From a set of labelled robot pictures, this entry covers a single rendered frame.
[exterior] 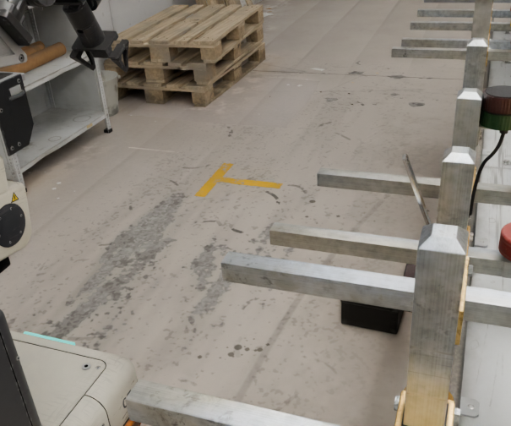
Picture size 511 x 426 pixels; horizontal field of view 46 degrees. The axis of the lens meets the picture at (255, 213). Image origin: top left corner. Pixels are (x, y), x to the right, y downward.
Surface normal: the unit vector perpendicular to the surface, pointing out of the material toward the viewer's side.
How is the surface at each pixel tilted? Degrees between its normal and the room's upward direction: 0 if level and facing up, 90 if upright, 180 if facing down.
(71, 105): 90
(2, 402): 90
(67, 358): 0
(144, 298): 0
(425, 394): 90
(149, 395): 0
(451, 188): 90
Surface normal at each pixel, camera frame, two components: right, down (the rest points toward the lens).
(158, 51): -0.28, 0.49
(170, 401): -0.06, -0.87
